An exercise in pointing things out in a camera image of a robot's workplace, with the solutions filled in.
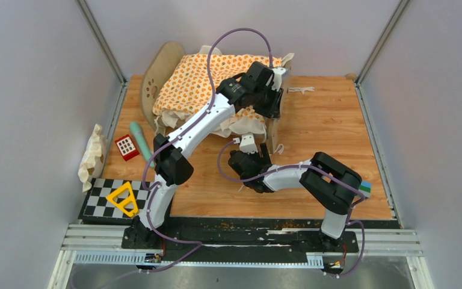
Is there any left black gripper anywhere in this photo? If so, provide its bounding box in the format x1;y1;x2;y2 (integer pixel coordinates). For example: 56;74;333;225
251;83;285;119

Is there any yellow duck print blanket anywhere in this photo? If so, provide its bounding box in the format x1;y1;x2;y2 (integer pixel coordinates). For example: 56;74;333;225
151;53;294;145

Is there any wooden pet bed frame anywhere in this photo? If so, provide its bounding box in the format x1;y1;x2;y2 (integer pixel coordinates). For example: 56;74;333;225
138;42;296;157

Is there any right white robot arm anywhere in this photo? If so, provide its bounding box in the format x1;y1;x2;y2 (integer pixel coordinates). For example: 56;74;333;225
228;134;365;252

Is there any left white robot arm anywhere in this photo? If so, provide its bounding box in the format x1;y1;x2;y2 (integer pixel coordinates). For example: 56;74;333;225
137;61;288;249

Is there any teal cylinder toy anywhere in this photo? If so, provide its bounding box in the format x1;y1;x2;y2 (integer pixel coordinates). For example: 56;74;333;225
129;122;152;161

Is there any yellow plastic block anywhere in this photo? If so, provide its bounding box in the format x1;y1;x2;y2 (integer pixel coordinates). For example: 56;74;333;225
106;181;139;218

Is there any blue green small block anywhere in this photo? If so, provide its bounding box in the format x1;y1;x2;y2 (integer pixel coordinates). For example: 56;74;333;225
359;181;372;198

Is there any red window toy block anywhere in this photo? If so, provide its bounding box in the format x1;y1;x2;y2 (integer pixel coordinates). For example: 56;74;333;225
114;134;140;161

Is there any white duck pillow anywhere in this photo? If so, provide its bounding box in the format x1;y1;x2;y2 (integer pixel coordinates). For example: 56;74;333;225
78;124;107;193

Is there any black white checkerboard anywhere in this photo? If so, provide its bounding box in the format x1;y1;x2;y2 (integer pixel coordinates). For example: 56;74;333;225
78;178;150;225

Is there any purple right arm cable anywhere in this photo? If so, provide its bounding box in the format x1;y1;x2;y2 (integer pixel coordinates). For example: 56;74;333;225
217;140;372;272

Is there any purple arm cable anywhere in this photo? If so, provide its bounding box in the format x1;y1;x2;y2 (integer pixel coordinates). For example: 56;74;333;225
135;28;277;264
217;140;372;272

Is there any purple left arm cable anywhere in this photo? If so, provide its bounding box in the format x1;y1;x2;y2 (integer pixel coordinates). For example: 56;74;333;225
135;28;277;264

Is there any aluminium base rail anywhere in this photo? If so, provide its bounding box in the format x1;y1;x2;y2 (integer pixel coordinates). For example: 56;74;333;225
61;218;424;269

